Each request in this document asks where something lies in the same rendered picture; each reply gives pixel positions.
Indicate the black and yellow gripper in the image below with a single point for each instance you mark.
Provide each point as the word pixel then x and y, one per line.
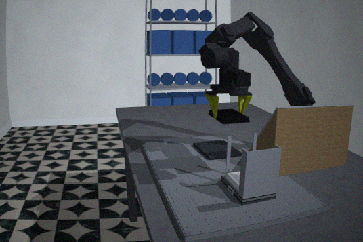
pixel 214 100

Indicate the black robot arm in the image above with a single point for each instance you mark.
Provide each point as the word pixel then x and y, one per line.
pixel 214 55

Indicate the white well plate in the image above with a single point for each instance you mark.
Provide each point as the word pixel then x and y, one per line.
pixel 234 178

